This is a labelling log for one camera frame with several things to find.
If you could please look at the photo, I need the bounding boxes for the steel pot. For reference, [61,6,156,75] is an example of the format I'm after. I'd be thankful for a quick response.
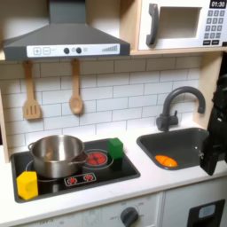
[27,134,90,180]

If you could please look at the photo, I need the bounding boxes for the orange toy vegetable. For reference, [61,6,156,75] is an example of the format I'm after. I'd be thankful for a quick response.
[154,153,179,168]

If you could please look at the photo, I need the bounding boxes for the black door handle panel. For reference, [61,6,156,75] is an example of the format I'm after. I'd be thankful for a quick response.
[186,199,226,227]

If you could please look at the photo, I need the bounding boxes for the grey range hood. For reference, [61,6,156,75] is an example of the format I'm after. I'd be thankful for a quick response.
[2,0,131,62]

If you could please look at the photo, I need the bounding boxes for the black stove top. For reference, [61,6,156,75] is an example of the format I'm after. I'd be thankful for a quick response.
[10,137,141,204]

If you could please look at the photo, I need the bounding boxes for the green block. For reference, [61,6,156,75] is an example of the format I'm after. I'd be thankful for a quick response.
[107,137,125,160]

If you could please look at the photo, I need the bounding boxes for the yellow block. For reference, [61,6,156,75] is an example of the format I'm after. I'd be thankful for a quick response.
[16,170,40,201]

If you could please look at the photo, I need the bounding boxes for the grey oven knob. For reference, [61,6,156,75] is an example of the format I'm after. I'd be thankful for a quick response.
[119,206,140,227]

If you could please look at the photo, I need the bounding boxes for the dark grey tap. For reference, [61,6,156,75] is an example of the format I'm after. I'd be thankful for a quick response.
[155,86,207,133]

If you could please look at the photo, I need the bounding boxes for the dark grey sink basin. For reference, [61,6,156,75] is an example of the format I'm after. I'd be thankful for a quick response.
[136,127,211,171]

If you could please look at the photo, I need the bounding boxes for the white toy microwave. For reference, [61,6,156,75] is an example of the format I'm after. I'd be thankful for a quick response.
[137,0,227,51]

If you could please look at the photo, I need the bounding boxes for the wooden spoon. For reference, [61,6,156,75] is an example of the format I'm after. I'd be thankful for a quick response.
[68,58,85,116]

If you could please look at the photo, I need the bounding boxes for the wooden slotted spatula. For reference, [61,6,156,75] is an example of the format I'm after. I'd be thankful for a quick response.
[22,60,43,121]

